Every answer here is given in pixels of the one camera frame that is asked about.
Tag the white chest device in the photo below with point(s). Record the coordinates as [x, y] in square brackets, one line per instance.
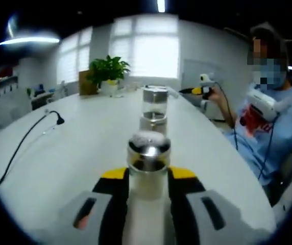
[261, 104]

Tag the large window with blinds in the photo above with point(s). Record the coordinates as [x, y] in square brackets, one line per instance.
[146, 48]

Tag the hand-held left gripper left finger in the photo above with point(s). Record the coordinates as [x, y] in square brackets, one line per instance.
[110, 204]

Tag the grey partition panel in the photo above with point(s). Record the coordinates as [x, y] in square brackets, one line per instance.
[207, 66]

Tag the person's head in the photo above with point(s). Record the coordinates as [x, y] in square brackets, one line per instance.
[268, 30]

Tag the tall seasoning bottle white contents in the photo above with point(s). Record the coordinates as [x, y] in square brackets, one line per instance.
[148, 183]

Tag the narrow window with blinds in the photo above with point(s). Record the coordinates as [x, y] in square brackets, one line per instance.
[74, 56]

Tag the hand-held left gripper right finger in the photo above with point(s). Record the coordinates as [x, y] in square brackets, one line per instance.
[186, 204]

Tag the brown cardboard carton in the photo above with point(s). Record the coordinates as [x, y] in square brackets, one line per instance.
[86, 84]

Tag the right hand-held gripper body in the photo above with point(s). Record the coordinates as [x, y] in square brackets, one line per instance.
[207, 79]

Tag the tall seasoning bottle brown contents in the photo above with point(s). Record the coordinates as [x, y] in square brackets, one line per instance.
[154, 102]

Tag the long ceiling strip light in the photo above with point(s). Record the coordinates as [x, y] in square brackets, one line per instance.
[28, 41]
[161, 5]

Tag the green plant in white pot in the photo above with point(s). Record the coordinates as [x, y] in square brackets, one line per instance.
[107, 69]

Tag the person's right hand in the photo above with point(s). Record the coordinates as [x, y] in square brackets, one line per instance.
[215, 95]

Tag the person in blue shirt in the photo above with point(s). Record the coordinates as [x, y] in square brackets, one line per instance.
[286, 132]

